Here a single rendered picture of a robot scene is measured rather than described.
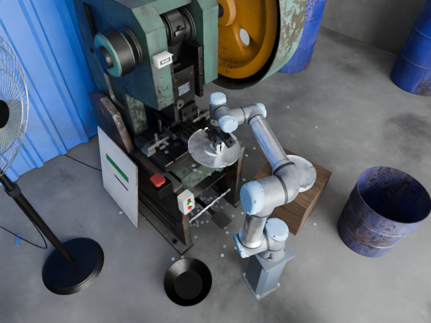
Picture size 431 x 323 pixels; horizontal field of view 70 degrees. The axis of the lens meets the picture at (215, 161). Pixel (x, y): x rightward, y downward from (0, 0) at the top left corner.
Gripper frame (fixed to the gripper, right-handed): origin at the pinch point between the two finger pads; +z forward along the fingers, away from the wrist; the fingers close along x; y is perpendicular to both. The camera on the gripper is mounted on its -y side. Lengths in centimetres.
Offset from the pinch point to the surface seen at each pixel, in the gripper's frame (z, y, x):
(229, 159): 2.7, -5.1, -1.9
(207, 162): 1.5, 0.6, 8.6
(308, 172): 41, -28, -57
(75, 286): 76, 33, 93
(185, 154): 10.0, 19.5, 7.9
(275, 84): 79, 82, -171
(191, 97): -19.8, 25.9, -4.4
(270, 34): -52, 1, -33
